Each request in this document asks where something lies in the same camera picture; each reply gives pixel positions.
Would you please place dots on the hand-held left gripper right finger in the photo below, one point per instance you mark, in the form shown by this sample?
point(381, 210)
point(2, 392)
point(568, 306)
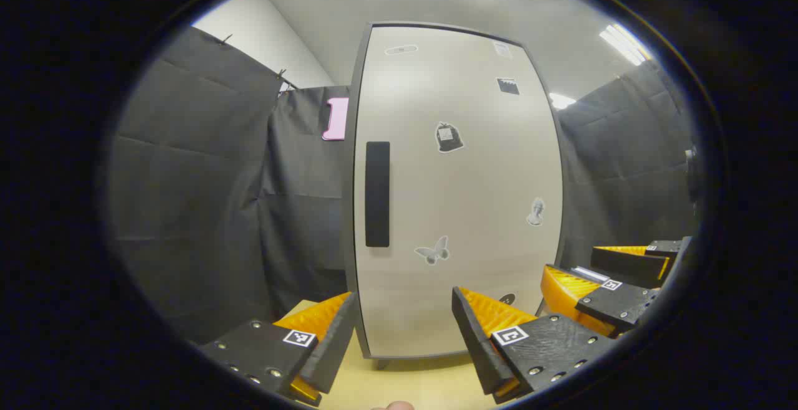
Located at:
point(477, 348)

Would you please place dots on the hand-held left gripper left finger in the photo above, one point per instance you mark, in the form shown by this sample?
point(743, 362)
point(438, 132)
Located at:
point(336, 341)

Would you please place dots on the grey cabinet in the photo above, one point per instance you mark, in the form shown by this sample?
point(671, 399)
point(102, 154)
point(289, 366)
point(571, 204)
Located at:
point(347, 223)

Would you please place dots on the grey cabinet door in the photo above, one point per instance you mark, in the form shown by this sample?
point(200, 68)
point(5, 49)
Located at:
point(474, 210)

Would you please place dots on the black backdrop cloth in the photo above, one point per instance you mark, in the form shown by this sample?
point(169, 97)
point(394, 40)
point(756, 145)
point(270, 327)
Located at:
point(187, 198)
point(299, 210)
point(623, 167)

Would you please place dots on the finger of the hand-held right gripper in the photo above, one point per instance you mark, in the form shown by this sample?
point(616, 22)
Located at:
point(629, 266)
point(614, 304)

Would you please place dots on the ceiling light panel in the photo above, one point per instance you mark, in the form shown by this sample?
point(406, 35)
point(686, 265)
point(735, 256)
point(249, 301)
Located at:
point(623, 43)
point(561, 100)

